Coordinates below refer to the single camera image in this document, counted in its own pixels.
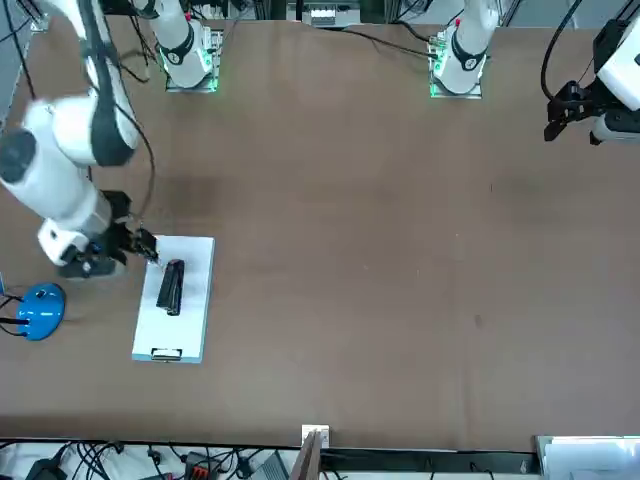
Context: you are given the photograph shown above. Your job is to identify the black cable on table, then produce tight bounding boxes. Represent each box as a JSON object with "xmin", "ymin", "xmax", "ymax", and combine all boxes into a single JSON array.
[{"xmin": 313, "ymin": 23, "xmax": 437, "ymax": 57}]

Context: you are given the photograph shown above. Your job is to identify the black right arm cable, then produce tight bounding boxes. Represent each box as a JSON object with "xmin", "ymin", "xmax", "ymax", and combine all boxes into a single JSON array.
[{"xmin": 77, "ymin": 0, "xmax": 157, "ymax": 227}]

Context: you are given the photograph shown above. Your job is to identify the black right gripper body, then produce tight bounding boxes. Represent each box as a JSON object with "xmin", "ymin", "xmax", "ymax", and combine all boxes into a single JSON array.
[{"xmin": 98, "ymin": 188, "xmax": 146, "ymax": 252}]

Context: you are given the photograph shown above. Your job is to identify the blue dome device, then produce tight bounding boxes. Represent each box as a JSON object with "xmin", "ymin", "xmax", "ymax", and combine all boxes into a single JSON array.
[{"xmin": 16, "ymin": 282, "xmax": 67, "ymax": 343}]

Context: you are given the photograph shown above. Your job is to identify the black cable of blue device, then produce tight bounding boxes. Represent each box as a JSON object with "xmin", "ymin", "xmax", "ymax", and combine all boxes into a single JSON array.
[{"xmin": 0, "ymin": 313, "xmax": 30, "ymax": 338}]

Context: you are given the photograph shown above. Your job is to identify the light blue clipboard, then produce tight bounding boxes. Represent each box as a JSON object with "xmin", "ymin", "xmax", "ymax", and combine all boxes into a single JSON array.
[{"xmin": 131, "ymin": 234, "xmax": 217, "ymax": 365}]

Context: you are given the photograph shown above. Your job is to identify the white table edge bracket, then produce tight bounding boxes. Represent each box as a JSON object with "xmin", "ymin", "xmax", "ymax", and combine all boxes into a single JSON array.
[{"xmin": 301, "ymin": 424, "xmax": 331, "ymax": 449}]

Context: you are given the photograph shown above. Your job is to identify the power strip with red switches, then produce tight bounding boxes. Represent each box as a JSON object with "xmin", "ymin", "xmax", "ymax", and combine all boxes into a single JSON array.
[{"xmin": 182, "ymin": 451, "xmax": 224, "ymax": 480}]

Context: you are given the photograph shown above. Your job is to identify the brown wooden bar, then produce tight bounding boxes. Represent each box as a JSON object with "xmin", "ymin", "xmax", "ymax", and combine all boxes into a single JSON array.
[{"xmin": 288, "ymin": 429, "xmax": 324, "ymax": 480}]

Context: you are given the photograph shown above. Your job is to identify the white paper sheet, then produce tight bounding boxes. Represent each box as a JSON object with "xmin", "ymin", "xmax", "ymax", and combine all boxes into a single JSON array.
[{"xmin": 133, "ymin": 235, "xmax": 216, "ymax": 357}]

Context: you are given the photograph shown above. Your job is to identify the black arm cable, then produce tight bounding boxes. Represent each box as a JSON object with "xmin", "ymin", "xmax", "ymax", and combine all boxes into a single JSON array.
[
  {"xmin": 77, "ymin": 0, "xmax": 157, "ymax": 227},
  {"xmin": 540, "ymin": 0, "xmax": 584, "ymax": 101}
]

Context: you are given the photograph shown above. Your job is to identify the black rail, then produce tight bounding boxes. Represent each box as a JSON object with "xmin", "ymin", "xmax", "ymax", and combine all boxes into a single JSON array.
[{"xmin": 319, "ymin": 448, "xmax": 542, "ymax": 474}]

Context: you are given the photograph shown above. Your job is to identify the grey box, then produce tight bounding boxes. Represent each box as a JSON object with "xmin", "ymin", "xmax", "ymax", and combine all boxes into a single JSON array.
[{"xmin": 257, "ymin": 451, "xmax": 291, "ymax": 480}]

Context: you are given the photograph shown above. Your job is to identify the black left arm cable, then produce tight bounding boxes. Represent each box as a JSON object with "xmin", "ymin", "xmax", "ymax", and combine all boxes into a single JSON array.
[{"xmin": 540, "ymin": 0, "xmax": 584, "ymax": 101}]

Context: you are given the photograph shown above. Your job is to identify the black stapler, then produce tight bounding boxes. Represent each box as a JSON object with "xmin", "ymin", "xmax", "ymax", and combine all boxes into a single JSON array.
[{"xmin": 155, "ymin": 259, "xmax": 187, "ymax": 318}]

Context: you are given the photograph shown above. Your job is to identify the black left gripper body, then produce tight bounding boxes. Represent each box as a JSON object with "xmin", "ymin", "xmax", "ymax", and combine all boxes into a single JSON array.
[{"xmin": 558, "ymin": 78, "xmax": 605, "ymax": 121}]

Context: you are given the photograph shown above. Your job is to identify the black power adapter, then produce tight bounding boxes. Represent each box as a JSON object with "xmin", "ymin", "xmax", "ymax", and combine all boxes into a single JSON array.
[{"xmin": 24, "ymin": 457, "xmax": 69, "ymax": 480}]

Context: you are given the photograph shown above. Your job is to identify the silver metal box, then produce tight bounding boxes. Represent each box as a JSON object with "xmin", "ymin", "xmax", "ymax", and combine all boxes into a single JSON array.
[{"xmin": 530, "ymin": 433, "xmax": 640, "ymax": 480}]

